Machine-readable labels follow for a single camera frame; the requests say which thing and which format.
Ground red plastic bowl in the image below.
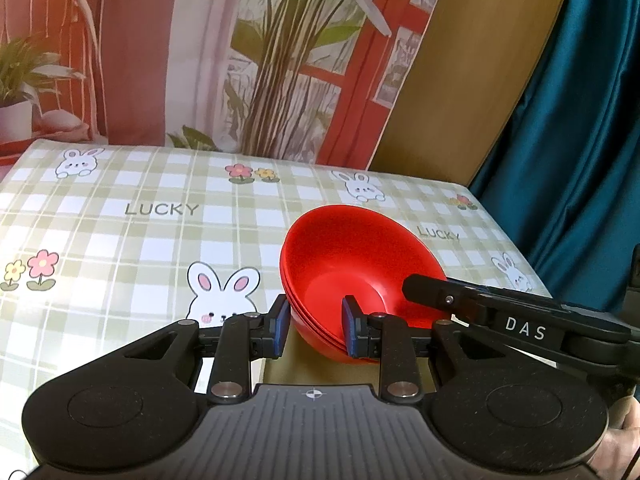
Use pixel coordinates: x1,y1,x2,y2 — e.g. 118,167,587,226
281,280,357,360
290,310,382,365
280,205,449,357

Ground brown wooden board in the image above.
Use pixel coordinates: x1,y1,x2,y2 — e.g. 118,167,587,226
367,0,577,189

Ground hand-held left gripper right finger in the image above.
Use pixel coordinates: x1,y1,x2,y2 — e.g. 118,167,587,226
341,296,501,405

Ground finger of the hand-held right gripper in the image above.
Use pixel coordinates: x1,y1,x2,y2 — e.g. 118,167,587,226
402,273,568,348

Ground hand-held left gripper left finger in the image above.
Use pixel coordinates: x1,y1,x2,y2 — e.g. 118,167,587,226
122,294,291,405

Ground person's right hand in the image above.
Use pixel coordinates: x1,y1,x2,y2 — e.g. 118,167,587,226
597,394,640,480

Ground green checkered rabbit tablecloth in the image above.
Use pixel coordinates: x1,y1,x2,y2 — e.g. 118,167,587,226
0,140,553,477

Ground teal curtain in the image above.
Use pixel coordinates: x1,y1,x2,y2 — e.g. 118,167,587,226
470,0,640,312

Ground printed backdrop cloth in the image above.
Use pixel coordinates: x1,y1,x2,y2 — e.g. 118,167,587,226
0,0,453,170

